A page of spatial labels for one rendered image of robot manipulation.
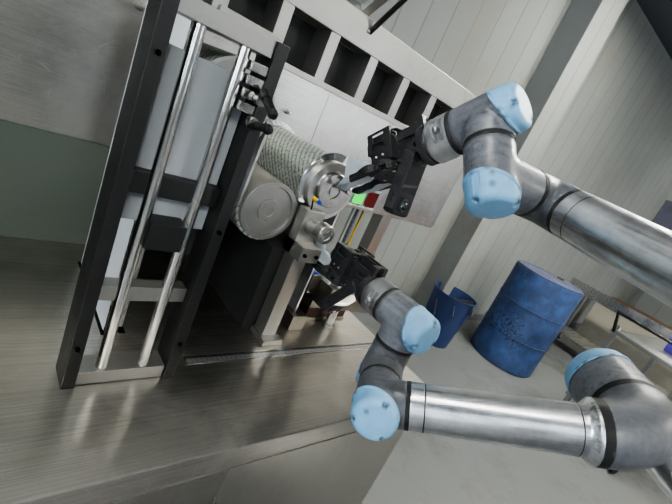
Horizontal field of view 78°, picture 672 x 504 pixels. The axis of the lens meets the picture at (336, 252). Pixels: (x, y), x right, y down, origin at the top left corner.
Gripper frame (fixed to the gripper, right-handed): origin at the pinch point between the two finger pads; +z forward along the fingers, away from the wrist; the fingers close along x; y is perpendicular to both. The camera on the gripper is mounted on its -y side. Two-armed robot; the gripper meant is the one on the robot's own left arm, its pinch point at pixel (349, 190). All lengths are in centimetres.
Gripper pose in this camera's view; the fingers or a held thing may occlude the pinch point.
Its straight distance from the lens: 84.6
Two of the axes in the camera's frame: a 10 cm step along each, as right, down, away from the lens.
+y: -0.7, -9.7, 2.1
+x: -7.2, -1.0, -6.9
